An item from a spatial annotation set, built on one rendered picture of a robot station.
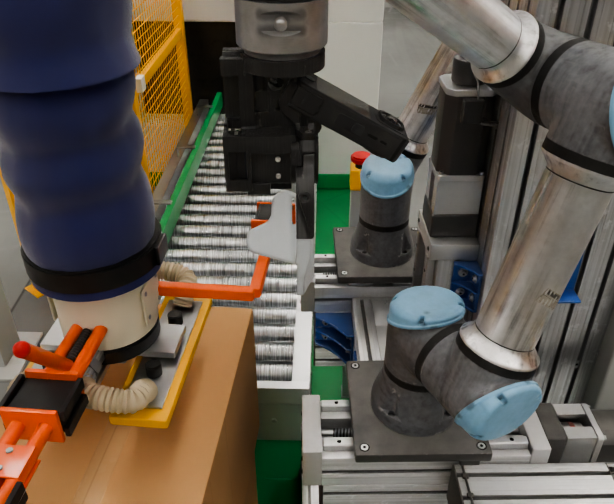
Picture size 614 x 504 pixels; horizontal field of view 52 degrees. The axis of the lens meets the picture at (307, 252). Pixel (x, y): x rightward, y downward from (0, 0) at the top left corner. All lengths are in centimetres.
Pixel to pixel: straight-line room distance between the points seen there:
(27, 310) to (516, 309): 271
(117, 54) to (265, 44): 44
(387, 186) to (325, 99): 86
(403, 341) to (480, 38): 46
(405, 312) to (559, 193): 30
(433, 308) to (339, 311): 59
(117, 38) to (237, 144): 42
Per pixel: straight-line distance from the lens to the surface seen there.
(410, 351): 98
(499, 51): 82
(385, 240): 145
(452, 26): 77
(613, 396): 138
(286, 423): 187
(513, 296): 86
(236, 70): 54
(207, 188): 291
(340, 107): 54
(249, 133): 54
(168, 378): 116
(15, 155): 98
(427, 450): 109
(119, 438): 126
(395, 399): 108
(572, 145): 80
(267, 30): 51
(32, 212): 101
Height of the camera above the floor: 187
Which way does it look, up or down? 33 degrees down
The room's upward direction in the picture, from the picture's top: straight up
